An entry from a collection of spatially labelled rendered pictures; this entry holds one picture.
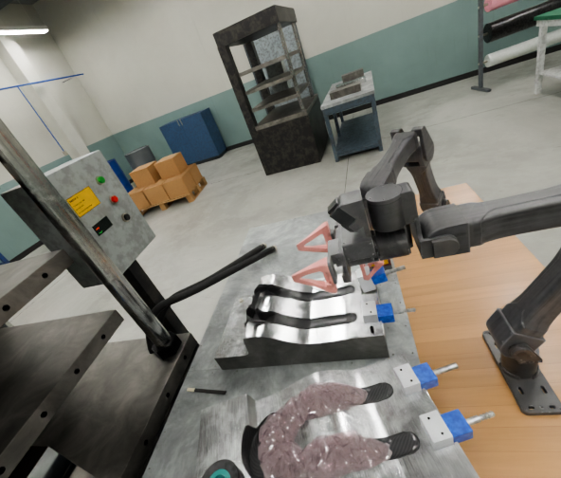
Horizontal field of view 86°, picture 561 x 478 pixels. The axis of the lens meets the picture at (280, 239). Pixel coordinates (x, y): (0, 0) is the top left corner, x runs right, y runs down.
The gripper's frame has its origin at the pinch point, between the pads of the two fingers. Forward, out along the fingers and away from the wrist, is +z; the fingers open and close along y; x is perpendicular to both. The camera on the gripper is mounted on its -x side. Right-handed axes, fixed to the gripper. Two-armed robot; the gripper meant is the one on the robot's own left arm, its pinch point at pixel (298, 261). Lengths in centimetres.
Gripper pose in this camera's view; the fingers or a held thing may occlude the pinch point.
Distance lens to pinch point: 58.3
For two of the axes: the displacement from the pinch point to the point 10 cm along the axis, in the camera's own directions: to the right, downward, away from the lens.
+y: -1.3, 5.6, -8.2
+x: 3.5, 8.0, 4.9
